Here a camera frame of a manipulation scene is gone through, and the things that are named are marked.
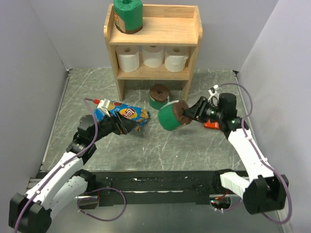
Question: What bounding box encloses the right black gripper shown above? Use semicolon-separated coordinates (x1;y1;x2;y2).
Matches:
182;96;224;124

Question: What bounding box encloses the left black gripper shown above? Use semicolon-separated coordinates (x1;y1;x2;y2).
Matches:
90;110;140;143

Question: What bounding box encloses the green roll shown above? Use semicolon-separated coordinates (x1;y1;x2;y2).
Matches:
158;100;192;131
114;0;143;34
149;84;171;110

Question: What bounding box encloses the white paper roll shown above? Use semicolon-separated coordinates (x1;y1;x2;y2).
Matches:
116;45;140;72
164;46;189;72
142;45;165;68

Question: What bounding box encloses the green roll front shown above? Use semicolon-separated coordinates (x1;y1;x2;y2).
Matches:
114;0;143;34

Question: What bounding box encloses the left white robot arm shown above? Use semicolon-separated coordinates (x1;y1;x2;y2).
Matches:
9;113;138;233

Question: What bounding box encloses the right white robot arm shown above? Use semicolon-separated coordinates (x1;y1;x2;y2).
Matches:
183;93;289;214

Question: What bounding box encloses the wooden two-tier shelf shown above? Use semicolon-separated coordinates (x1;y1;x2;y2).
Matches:
104;4;203;100

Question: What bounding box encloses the blue Lays chip bag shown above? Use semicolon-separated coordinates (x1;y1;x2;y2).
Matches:
94;99;151;132

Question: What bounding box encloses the orange razor package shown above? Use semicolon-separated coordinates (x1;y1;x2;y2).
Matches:
204;120;220;130

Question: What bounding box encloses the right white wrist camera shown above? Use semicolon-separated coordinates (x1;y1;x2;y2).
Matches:
208;84;219;99

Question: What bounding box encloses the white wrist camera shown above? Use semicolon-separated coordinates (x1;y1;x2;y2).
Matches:
208;84;219;99
94;99;110;120

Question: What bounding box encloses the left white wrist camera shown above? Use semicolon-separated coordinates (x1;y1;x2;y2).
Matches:
94;99;110;120

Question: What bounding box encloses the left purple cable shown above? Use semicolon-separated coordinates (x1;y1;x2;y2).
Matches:
13;98;110;233

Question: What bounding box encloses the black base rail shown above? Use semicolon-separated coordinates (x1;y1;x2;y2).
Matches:
36;169;251;207

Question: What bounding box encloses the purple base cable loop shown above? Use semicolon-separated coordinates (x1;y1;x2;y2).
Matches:
77;187;127;223

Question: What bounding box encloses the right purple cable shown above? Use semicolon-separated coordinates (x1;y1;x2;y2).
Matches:
216;83;293;224

